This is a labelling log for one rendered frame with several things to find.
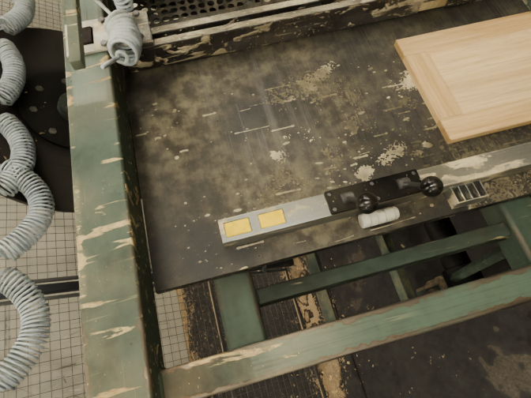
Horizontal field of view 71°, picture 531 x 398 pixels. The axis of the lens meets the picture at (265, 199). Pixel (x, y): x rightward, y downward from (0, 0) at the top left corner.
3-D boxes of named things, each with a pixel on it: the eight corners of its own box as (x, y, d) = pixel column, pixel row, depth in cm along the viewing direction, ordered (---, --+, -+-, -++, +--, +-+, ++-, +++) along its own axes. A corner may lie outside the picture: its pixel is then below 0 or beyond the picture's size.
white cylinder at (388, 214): (361, 230, 77) (397, 221, 77) (364, 226, 74) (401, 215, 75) (356, 217, 78) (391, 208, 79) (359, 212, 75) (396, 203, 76)
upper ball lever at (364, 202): (355, 204, 76) (384, 212, 62) (337, 208, 75) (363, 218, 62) (352, 185, 75) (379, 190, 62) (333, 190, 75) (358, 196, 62)
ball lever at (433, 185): (410, 189, 77) (450, 195, 64) (393, 194, 76) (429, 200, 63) (407, 171, 76) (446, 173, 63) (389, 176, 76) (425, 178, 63)
